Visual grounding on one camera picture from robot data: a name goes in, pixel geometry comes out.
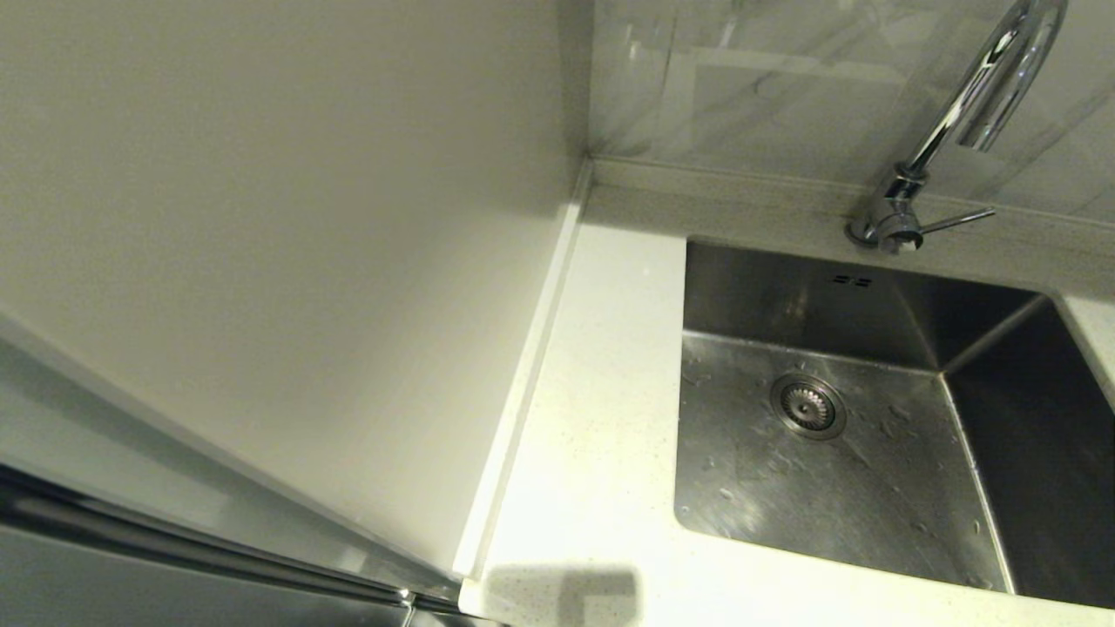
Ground steel refrigerator bar handle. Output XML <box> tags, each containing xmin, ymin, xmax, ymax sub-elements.
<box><xmin>0</xmin><ymin>466</ymin><xmax>463</xmax><ymax>615</ymax></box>

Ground stainless steel sink basin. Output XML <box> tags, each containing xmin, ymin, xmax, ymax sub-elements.
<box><xmin>675</xmin><ymin>237</ymin><xmax>1115</xmax><ymax>610</ymax></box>

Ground speckled stone backsplash ledge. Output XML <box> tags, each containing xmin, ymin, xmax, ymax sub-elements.
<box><xmin>591</xmin><ymin>155</ymin><xmax>1115</xmax><ymax>240</ymax></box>

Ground round metal drain strainer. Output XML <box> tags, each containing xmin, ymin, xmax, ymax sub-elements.
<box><xmin>770</xmin><ymin>373</ymin><xmax>848</xmax><ymax>440</ymax></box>

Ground white countertop sealing strip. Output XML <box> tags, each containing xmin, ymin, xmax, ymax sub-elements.
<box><xmin>453</xmin><ymin>161</ymin><xmax>595</xmax><ymax>580</ymax></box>

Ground chrome gooseneck faucet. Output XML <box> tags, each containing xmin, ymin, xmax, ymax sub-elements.
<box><xmin>845</xmin><ymin>0</ymin><xmax>1069</xmax><ymax>255</ymax></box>

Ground white tall cabinet side panel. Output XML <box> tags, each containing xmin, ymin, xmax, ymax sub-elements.
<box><xmin>0</xmin><ymin>0</ymin><xmax>593</xmax><ymax>580</ymax></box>

